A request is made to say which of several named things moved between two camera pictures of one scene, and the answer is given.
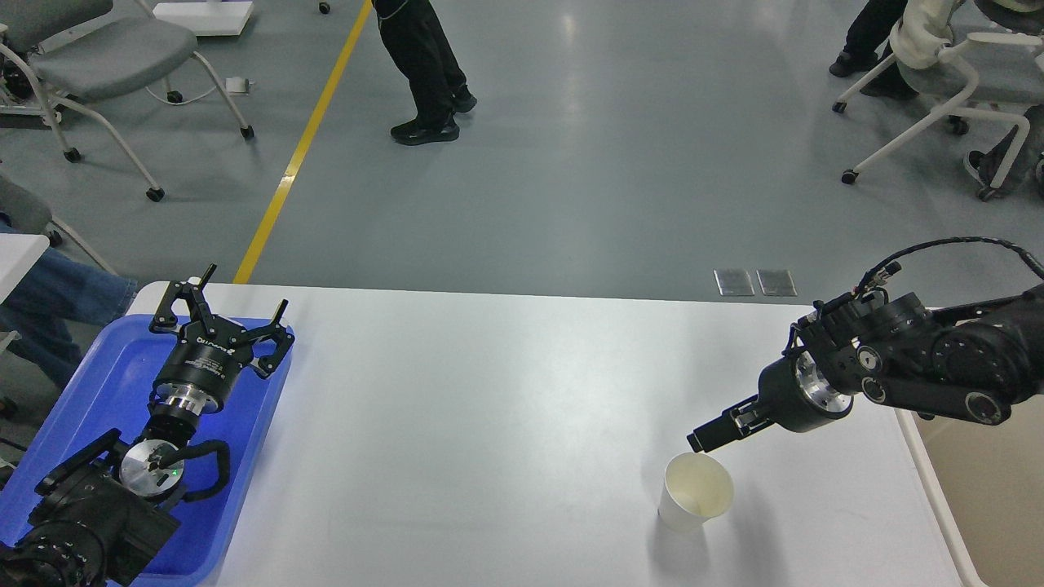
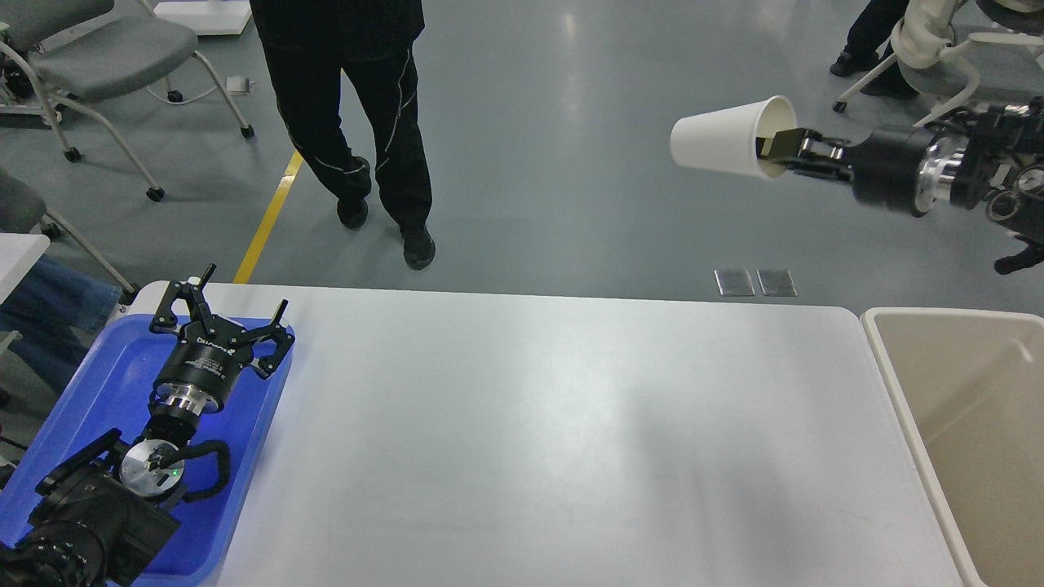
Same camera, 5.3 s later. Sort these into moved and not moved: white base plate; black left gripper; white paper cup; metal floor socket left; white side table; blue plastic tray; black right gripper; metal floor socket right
Moved: white paper cup; black right gripper
Not moved: white base plate; black left gripper; blue plastic tray; metal floor socket right; metal floor socket left; white side table
